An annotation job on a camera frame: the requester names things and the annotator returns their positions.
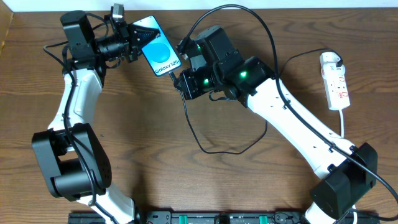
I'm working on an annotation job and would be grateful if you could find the blue Galaxy smartphone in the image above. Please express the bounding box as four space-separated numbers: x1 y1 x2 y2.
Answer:
134 16 182 77

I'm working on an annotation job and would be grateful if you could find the black USB charger cable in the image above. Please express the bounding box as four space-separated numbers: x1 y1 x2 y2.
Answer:
167 48 344 156

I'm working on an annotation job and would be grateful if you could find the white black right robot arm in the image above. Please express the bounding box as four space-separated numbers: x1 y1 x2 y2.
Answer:
174 26 378 223

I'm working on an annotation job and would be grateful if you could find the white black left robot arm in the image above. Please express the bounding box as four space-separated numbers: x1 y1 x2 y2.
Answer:
32 4 162 223

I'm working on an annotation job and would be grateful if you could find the white power strip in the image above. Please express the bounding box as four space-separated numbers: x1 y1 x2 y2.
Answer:
320 52 350 111

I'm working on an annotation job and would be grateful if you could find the white power strip cord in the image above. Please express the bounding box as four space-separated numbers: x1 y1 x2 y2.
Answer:
338 108 358 224

